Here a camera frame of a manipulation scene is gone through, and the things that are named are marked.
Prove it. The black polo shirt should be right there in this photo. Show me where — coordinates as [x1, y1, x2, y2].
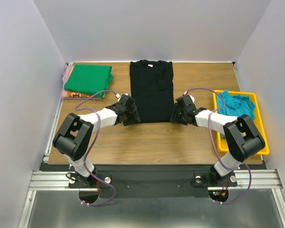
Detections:
[130, 60, 174, 123]

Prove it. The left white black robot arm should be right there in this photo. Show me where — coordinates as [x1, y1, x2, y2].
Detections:
[52, 94, 140, 187]

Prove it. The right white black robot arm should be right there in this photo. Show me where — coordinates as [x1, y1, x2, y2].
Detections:
[171, 95, 266, 185]

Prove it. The folded green t shirt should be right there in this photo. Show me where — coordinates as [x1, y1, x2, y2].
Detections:
[64, 64, 113, 95]

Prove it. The yellow plastic tray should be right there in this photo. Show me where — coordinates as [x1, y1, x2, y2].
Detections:
[213, 90, 267, 142]

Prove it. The crumpled teal t shirt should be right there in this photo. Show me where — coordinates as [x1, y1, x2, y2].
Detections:
[215, 89, 256, 138]

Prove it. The folded orange patterned t shirt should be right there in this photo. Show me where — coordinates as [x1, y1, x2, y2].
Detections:
[61, 90, 91, 99]

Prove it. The folded pink t shirt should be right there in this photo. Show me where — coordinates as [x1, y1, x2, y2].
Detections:
[66, 66, 74, 76]

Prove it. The folded lilac t shirt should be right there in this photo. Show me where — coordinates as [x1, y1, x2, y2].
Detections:
[62, 68, 68, 84]

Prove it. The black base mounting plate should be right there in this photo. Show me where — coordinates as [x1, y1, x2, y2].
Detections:
[66, 165, 237, 202]

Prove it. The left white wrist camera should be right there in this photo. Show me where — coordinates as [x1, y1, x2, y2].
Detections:
[115, 93, 130, 99]

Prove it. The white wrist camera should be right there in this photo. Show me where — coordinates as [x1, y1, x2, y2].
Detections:
[183, 91, 195, 103]
[115, 93, 130, 99]

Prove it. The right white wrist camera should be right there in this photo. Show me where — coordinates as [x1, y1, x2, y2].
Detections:
[183, 91, 195, 103]

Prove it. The aluminium extrusion rail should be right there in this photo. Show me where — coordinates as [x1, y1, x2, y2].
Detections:
[28, 170, 283, 191]

